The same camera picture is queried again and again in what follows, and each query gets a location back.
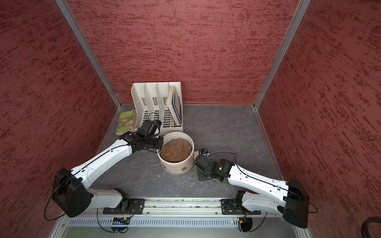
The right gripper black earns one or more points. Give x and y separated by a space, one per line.
201 176

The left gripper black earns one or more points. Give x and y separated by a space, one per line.
160 142

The white ceramic pot with mud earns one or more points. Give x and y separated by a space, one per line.
177 153

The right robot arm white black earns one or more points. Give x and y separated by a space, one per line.
288 198

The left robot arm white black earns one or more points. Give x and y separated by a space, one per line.
72 190

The green paperback book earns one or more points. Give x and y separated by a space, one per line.
126 122

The white file organizer rack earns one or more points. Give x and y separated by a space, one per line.
150 104

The book in file rack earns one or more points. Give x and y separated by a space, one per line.
174 105

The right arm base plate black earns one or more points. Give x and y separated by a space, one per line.
228 208

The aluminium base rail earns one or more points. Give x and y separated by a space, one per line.
178 206

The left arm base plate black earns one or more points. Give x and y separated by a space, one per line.
133 206

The left corner aluminium post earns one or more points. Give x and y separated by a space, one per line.
78 32

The corner aluminium post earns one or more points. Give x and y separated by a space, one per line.
290 32
78 32

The right corner aluminium post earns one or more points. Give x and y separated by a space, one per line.
290 32

